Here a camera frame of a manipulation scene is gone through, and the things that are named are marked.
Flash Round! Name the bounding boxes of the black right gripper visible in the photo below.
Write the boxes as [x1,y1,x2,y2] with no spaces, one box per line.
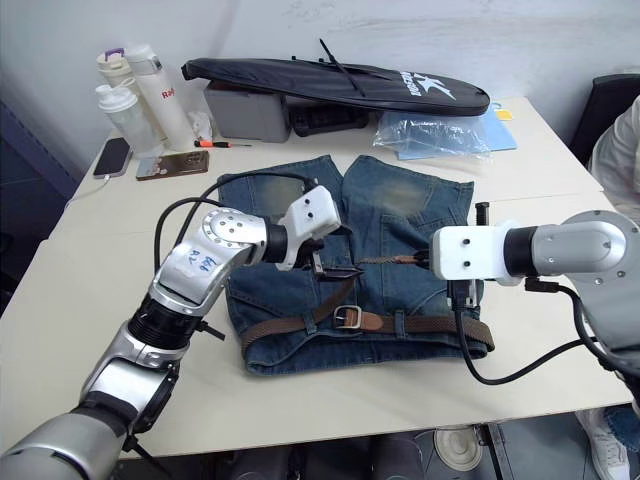
[412,202,491,314]

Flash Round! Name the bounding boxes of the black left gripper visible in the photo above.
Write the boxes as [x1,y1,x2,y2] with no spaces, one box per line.
[292,235,365,282]

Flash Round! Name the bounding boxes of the blue denim shorts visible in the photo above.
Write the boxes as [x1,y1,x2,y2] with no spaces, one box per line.
[215,153,482,377]

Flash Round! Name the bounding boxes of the brown braided belt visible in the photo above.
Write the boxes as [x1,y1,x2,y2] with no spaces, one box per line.
[239,253,496,361]

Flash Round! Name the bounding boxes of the clear plastic bag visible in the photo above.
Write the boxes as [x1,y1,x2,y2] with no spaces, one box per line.
[372,110,494,162]

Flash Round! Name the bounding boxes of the light blue folder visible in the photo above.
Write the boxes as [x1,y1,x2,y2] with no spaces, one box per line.
[397,102,519,162]

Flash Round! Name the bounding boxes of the black hard case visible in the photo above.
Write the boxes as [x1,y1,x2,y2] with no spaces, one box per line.
[288,97,371,137]

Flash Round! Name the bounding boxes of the grey plastic box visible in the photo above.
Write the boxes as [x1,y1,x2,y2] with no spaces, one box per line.
[203,82,292,145]

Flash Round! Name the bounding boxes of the white round disc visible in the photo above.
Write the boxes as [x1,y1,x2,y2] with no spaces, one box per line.
[432,424,484,471]

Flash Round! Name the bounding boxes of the dark rounded shape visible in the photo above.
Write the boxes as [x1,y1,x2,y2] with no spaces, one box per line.
[369,432,426,480]
[224,444,301,480]

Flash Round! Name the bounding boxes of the black racket bag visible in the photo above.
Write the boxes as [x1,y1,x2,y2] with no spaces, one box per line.
[180,38,491,119]

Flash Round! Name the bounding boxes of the brown cased smartphone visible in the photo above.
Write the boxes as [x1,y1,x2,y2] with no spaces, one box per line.
[135,149,210,182]

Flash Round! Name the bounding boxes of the black table leg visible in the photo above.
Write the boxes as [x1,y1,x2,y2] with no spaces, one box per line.
[479,422,507,480]

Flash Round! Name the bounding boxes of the person in white top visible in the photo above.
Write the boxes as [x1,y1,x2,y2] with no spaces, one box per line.
[589,94,640,441]

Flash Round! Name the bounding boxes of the black chair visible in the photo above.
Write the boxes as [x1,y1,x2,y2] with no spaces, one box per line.
[569,73,640,166]

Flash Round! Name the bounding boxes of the white thermos with red print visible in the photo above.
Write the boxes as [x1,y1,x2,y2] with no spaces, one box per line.
[124,44,196,152]

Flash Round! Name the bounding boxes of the black smartphone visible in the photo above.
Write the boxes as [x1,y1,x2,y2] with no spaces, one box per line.
[92,137,133,180]

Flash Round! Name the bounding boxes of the white sneaker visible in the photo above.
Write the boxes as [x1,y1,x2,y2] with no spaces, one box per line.
[574,407,634,480]

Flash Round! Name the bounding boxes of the clear shaker bottle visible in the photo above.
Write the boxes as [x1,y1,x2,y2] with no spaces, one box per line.
[94,77,164,160]

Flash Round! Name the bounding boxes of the dark blue partition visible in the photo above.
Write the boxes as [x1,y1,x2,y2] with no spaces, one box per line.
[0,99,84,311]

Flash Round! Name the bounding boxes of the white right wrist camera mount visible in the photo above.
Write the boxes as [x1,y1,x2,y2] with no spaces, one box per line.
[430,219,519,287]

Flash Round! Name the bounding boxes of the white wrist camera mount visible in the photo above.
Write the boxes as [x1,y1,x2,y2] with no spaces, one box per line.
[430,219,519,287]
[276,185,342,272]

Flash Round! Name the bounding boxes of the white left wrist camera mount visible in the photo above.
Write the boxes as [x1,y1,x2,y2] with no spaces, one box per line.
[276,185,342,272]

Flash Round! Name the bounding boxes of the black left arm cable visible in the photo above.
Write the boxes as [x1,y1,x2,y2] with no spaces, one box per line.
[153,172,321,274]

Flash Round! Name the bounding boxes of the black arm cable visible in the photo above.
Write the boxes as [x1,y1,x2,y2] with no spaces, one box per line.
[523,277,616,371]
[452,299,601,386]
[153,172,321,274]

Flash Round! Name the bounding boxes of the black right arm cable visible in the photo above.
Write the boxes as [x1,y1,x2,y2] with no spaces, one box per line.
[452,299,601,386]
[523,277,616,371]

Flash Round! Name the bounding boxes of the white charging cable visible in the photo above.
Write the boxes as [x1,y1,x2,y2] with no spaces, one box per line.
[64,174,109,211]

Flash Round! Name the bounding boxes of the white tumbler with purple handle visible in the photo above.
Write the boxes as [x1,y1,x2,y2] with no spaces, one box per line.
[95,47,151,141]

